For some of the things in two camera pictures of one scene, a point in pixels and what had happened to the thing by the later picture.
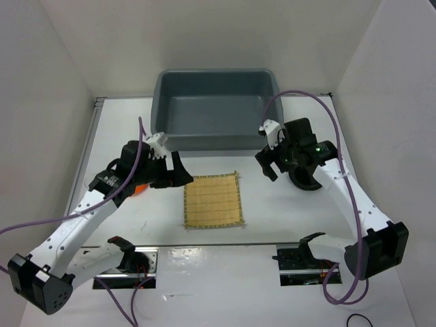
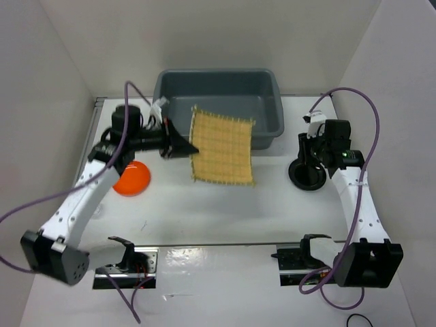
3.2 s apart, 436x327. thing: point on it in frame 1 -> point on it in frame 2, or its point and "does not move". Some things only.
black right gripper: x=266 y=157 -> x=303 y=144
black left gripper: x=172 y=178 -> x=173 y=144
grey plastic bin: x=214 y=109 does not move
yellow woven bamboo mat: x=212 y=201 -> x=225 y=148
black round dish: x=302 y=176 does not move
